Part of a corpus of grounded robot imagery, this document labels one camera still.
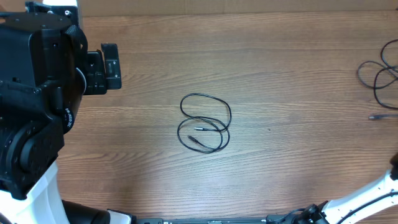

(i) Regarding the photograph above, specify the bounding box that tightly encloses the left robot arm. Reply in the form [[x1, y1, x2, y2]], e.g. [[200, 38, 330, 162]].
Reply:
[[1, 12, 129, 223]]

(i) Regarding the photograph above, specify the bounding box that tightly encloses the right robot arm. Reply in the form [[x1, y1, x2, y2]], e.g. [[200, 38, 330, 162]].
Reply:
[[294, 155, 397, 224]]

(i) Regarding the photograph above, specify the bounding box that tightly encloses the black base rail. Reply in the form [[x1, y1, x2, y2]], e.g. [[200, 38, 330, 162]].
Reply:
[[133, 215, 295, 224]]

